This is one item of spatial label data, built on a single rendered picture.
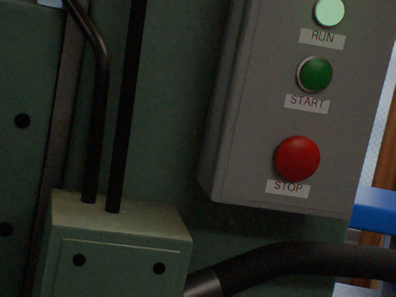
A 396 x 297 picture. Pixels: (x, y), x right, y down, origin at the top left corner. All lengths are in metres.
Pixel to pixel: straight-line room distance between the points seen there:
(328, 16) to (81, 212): 0.20
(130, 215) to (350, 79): 0.17
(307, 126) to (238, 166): 0.05
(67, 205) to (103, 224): 0.04
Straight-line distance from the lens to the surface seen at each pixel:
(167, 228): 0.52
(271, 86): 0.51
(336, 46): 0.52
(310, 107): 0.52
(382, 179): 2.00
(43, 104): 0.60
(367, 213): 1.35
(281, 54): 0.51
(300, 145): 0.52
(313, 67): 0.51
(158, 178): 0.58
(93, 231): 0.50
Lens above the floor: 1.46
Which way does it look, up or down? 12 degrees down
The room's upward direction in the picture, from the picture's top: 11 degrees clockwise
